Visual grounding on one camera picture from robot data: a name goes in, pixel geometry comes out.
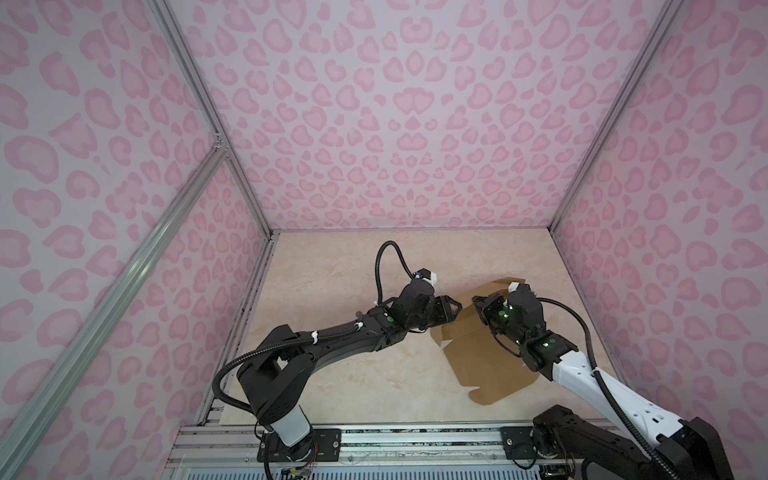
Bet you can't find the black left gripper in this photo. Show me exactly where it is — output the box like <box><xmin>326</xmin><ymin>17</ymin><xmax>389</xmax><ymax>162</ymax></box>
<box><xmin>406</xmin><ymin>293</ymin><xmax>464</xmax><ymax>332</ymax></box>

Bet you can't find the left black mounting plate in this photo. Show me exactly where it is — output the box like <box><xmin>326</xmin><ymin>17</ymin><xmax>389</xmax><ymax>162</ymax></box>
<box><xmin>257</xmin><ymin>428</ymin><xmax>341</xmax><ymax>463</ymax></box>

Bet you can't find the aluminium post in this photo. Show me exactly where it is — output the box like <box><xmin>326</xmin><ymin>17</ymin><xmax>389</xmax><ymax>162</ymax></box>
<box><xmin>146</xmin><ymin>0</ymin><xmax>273</xmax><ymax>239</ymax></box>
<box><xmin>547</xmin><ymin>0</ymin><xmax>688</xmax><ymax>236</ymax></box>

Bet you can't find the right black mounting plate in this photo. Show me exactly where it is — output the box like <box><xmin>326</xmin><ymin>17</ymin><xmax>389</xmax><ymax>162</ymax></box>
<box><xmin>500</xmin><ymin>426</ymin><xmax>538</xmax><ymax>462</ymax></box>

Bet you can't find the black mounting plate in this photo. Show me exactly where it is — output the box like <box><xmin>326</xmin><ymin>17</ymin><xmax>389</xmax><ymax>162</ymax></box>
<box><xmin>500</xmin><ymin>426</ymin><xmax>538</xmax><ymax>462</ymax></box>
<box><xmin>257</xmin><ymin>428</ymin><xmax>341</xmax><ymax>463</ymax></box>

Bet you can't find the back right aluminium post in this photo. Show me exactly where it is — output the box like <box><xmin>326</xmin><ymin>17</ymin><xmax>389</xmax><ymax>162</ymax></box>
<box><xmin>547</xmin><ymin>0</ymin><xmax>688</xmax><ymax>236</ymax></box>

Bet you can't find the back left aluminium post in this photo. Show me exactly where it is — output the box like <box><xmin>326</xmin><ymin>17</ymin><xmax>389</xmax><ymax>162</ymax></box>
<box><xmin>146</xmin><ymin>0</ymin><xmax>273</xmax><ymax>239</ymax></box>

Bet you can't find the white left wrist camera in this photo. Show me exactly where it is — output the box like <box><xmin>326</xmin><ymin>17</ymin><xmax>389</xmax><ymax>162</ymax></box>
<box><xmin>414</xmin><ymin>268</ymin><xmax>437</xmax><ymax>287</ymax></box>

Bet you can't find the brown cardboard box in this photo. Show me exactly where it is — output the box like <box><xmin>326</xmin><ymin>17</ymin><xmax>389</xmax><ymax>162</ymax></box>
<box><xmin>430</xmin><ymin>277</ymin><xmax>538</xmax><ymax>406</ymax></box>

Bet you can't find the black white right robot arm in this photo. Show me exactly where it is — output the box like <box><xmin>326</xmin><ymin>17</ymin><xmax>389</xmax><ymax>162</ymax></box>
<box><xmin>472</xmin><ymin>283</ymin><xmax>734</xmax><ymax>479</ymax></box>

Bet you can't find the left aluminium frame strut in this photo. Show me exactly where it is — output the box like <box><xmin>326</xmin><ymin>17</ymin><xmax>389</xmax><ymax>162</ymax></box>
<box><xmin>1</xmin><ymin>145</ymin><xmax>228</xmax><ymax>479</ymax></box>

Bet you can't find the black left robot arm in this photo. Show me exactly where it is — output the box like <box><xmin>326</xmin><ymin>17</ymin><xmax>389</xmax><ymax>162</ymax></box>
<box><xmin>217</xmin><ymin>275</ymin><xmax>462</xmax><ymax>448</ymax></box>

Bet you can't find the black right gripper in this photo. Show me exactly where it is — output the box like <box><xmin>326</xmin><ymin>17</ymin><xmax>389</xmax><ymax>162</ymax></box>
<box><xmin>468</xmin><ymin>293</ymin><xmax>527</xmax><ymax>348</ymax></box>

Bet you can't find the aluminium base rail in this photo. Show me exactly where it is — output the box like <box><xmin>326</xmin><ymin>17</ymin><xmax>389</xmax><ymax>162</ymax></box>
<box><xmin>158</xmin><ymin>392</ymin><xmax>691</xmax><ymax>480</ymax></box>

